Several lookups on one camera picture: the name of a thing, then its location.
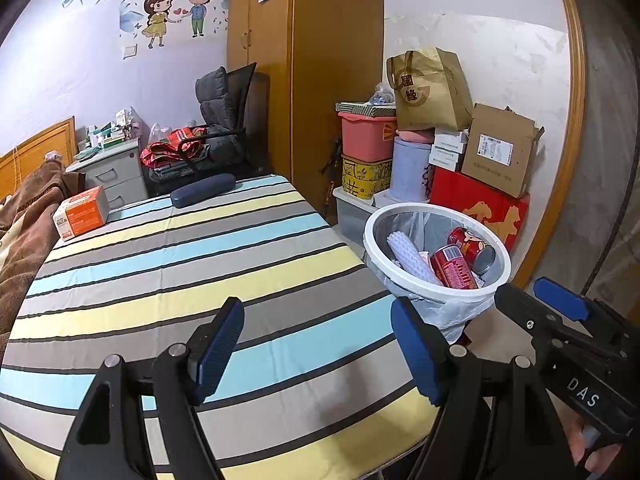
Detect wooden door frame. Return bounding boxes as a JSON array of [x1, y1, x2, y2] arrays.
[[512, 0, 587, 288]]

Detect wooden headboard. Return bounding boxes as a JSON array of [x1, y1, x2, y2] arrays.
[[0, 116, 78, 201]]

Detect brown blanket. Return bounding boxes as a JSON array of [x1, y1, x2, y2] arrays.
[[0, 160, 86, 341]]

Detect clear bag of items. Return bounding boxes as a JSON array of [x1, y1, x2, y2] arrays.
[[370, 82, 398, 106]]

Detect dark blue glasses case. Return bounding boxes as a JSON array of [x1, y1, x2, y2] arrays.
[[170, 173, 237, 208]]

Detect orange white box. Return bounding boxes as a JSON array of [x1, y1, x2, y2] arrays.
[[52, 185, 111, 242]]

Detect white trash can with liner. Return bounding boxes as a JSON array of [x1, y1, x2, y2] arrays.
[[362, 203, 512, 343]]

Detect white plastic packet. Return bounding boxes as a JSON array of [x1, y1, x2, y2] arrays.
[[387, 230, 443, 287]]

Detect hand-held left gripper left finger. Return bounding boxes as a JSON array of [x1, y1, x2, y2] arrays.
[[55, 296, 246, 480]]

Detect cardboard box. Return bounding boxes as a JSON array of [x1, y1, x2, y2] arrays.
[[460, 103, 545, 200]]

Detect pink round lid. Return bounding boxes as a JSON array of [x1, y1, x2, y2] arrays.
[[394, 127, 436, 145]]

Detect black leaning tool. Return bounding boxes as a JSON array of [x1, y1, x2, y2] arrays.
[[322, 137, 344, 216]]

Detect tall wooden wardrobe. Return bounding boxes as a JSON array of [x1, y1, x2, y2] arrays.
[[226, 0, 386, 221]]

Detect pile of medicine boxes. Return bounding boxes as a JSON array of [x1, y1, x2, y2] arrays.
[[75, 107, 141, 153]]

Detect person's right hand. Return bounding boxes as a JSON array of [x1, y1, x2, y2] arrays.
[[557, 404, 600, 465]]

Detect white plastic bag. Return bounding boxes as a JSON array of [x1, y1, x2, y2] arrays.
[[145, 122, 173, 148]]

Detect cartoon couple wall decal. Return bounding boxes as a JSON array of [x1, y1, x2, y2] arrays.
[[62, 0, 233, 51]]

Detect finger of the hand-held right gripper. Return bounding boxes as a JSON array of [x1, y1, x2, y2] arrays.
[[494, 284, 566, 349], [533, 276, 629, 343]]

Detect grey padded cushion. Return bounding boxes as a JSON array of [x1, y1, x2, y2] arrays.
[[195, 66, 241, 136]]

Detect clear storage box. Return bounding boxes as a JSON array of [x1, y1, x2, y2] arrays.
[[332, 186, 381, 243]]

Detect red cartoon can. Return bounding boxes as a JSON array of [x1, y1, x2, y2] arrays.
[[446, 226, 497, 276], [430, 245, 479, 291]]

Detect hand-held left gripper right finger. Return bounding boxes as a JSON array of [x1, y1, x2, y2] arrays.
[[391, 297, 576, 480]]

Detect black office chair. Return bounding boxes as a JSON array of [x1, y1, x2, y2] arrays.
[[200, 62, 271, 181]]

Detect red patterned bag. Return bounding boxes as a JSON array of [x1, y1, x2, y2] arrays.
[[139, 127, 211, 168]]

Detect pink storage bin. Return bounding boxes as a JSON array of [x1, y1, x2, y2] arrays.
[[338, 112, 398, 161]]

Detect lavender cylinder container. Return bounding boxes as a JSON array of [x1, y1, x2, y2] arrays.
[[389, 137, 433, 203]]

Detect grey bedside cabinet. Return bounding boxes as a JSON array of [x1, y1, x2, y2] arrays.
[[65, 136, 151, 211]]

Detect yellow tin box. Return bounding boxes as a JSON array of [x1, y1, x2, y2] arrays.
[[341, 154, 393, 201]]

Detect patterned flat box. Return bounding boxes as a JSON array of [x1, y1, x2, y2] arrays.
[[335, 101, 398, 118]]

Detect red gift box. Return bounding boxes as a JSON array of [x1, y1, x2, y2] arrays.
[[429, 166, 531, 256]]

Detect brown paper bag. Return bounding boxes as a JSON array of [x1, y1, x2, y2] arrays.
[[386, 47, 474, 132]]

